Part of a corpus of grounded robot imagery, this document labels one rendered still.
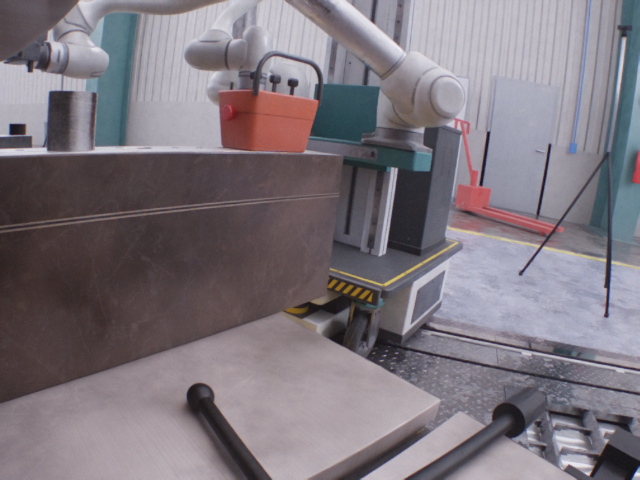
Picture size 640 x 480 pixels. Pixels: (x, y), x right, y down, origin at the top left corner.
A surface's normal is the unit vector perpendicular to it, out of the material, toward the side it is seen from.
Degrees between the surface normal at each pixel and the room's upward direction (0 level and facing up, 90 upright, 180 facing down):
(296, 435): 0
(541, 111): 90
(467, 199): 90
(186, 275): 90
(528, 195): 90
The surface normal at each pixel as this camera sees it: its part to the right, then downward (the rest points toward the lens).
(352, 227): -0.55, 0.16
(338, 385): 0.11, -0.96
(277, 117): 0.73, 0.37
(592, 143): -0.33, 0.22
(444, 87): 0.31, 0.39
